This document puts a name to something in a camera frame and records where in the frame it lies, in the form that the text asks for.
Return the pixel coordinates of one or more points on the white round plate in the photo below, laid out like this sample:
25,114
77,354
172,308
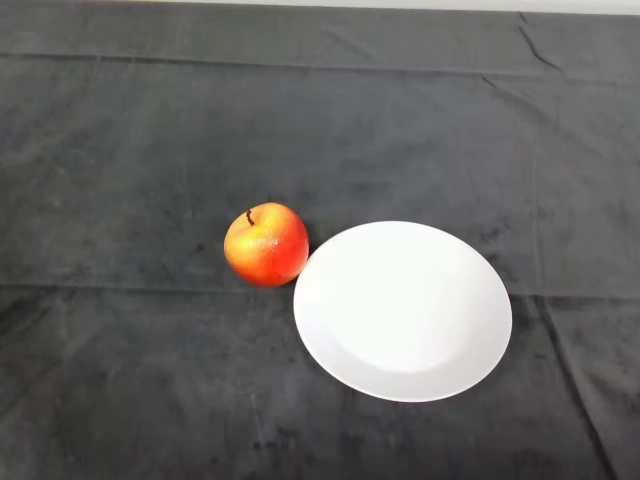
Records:
402,320

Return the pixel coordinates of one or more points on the red yellow apple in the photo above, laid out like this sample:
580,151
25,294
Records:
267,250

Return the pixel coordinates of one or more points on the black velvet cloth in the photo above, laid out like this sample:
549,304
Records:
150,150

